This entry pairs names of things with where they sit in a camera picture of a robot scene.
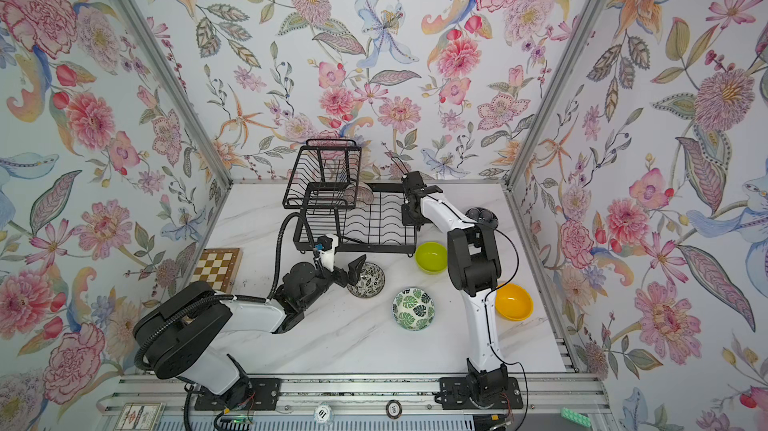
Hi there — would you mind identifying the black white patterned bowl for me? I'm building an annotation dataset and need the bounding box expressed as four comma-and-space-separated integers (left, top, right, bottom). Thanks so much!
347, 262, 386, 299

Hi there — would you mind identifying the black wire dish rack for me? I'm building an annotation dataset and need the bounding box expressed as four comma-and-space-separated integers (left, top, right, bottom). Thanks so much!
282, 138, 417, 256

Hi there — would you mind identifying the pink striped bowl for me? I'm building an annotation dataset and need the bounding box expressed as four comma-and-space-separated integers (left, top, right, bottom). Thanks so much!
343, 183, 375, 207

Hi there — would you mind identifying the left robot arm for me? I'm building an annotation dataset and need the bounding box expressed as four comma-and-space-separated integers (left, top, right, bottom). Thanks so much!
133, 253, 367, 407

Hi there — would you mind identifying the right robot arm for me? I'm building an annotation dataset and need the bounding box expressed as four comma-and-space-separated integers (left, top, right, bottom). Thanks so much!
401, 171, 509, 407

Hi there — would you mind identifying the green leaf pattern bowl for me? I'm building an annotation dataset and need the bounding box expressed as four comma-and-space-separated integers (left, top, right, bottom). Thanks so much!
392, 287, 436, 331

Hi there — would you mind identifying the lime green bowl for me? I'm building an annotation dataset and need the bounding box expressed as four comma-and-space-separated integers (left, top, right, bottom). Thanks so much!
414, 242, 448, 275

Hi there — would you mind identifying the dark blue grey bowl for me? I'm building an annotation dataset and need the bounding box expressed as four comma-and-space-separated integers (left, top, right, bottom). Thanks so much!
466, 207, 499, 230

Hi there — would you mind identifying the wooden chessboard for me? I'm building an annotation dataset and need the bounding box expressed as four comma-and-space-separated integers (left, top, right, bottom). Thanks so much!
191, 248, 243, 293

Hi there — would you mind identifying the yellow bowl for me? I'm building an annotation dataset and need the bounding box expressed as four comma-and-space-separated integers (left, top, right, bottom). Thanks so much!
495, 283, 534, 322

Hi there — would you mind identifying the green connector block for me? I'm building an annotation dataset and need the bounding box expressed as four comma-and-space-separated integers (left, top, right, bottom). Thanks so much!
560, 408, 592, 429

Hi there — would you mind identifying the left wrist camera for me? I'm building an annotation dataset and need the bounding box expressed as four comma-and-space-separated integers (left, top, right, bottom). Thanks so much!
314, 234, 339, 272

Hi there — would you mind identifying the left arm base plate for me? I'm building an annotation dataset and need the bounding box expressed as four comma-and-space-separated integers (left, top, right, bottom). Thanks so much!
194, 377, 282, 412

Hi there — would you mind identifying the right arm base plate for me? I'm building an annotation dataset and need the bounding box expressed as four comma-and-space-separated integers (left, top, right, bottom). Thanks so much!
434, 376, 525, 412

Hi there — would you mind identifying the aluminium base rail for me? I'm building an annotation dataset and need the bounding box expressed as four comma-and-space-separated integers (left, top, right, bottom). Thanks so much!
96, 372, 619, 430

